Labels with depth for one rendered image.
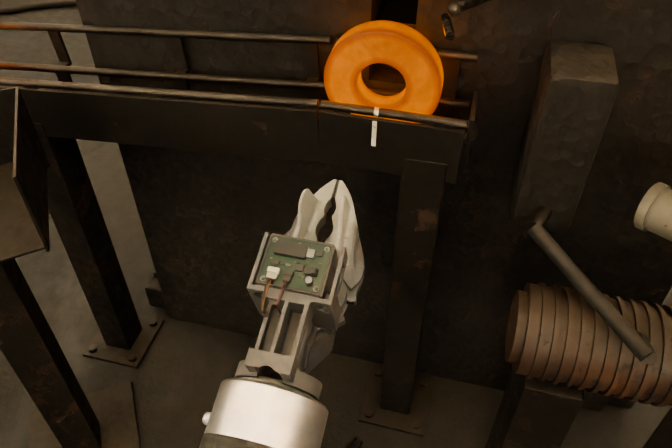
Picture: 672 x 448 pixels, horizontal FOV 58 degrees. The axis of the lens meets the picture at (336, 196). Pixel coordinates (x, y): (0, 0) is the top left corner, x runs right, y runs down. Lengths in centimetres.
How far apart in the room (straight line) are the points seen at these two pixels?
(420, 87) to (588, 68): 20
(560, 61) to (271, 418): 51
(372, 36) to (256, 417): 48
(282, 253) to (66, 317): 111
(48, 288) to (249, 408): 122
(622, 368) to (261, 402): 50
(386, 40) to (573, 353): 45
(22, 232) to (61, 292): 78
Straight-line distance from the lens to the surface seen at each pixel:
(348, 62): 79
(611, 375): 85
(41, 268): 171
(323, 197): 60
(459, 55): 83
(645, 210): 78
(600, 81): 75
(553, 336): 82
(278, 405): 47
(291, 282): 49
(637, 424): 143
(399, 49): 77
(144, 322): 149
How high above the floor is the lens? 115
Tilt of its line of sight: 42 degrees down
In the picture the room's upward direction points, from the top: straight up
